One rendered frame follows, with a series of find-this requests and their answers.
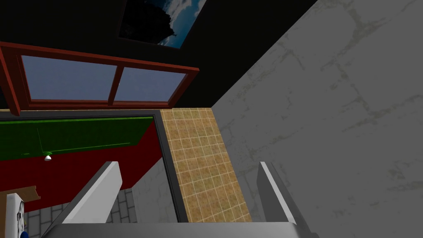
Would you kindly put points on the white and green door knob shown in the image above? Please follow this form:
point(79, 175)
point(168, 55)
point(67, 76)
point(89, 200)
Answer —
point(48, 157)

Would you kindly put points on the green door leaf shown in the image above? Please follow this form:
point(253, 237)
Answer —
point(72, 135)

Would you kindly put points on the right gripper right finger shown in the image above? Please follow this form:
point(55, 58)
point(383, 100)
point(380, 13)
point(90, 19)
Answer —
point(276, 195)

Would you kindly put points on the red-framed window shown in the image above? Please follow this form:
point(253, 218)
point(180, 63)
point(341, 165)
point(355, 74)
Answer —
point(99, 79)

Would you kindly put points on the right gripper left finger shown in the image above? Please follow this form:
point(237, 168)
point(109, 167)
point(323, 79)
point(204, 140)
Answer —
point(96, 195)

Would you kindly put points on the dark sky picture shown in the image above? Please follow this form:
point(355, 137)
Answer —
point(158, 23)

